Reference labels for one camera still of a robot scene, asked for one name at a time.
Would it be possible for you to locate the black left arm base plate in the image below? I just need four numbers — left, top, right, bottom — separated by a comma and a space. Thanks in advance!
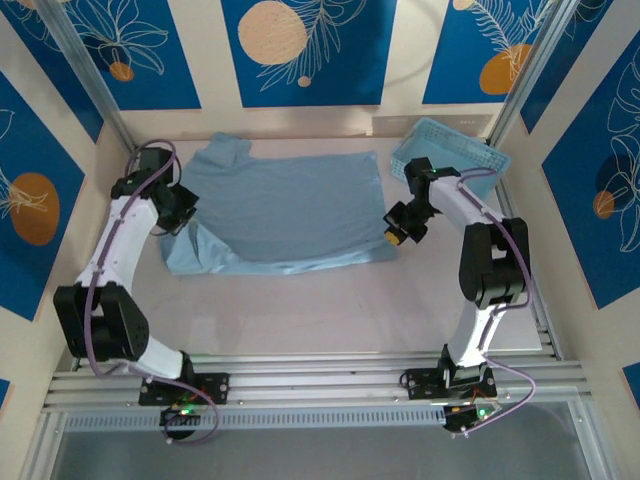
138, 372, 231, 407

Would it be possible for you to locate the light blue plastic basket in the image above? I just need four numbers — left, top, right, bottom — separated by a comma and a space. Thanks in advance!
389, 116, 513, 194

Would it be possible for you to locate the aluminium frame post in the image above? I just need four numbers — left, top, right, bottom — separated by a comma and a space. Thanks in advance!
487, 0, 585, 147
35, 0, 140, 152

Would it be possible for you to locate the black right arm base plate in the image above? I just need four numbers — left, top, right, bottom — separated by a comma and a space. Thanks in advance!
402, 367, 498, 402

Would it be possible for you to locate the grey slotted cable duct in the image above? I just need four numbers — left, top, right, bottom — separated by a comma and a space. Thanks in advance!
63, 403, 447, 433

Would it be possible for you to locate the light blue t-shirt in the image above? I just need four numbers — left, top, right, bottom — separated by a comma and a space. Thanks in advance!
159, 131, 400, 278

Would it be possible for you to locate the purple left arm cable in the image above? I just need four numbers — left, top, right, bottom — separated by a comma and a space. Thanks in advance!
83, 138, 220, 446

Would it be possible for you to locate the aluminium rail frame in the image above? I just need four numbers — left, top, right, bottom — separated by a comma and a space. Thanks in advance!
39, 351, 587, 415

